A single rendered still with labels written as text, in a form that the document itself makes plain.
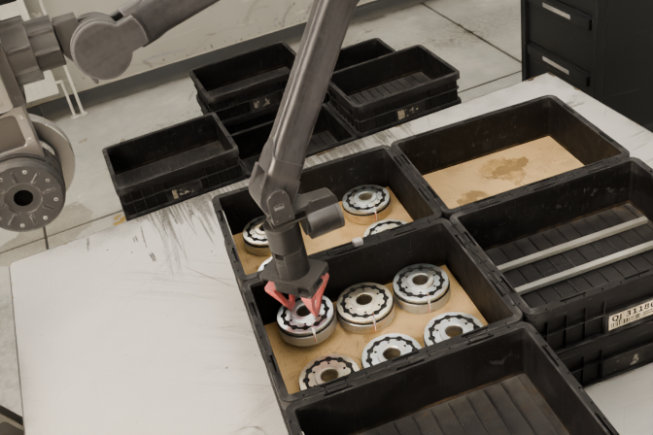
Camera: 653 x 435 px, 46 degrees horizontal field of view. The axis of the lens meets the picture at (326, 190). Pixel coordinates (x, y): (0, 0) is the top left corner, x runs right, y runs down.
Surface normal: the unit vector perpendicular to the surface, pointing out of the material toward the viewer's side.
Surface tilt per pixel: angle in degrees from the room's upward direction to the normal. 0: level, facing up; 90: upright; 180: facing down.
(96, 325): 0
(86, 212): 0
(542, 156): 0
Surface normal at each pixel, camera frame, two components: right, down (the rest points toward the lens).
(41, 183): 0.38, 0.47
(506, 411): -0.15, -0.81
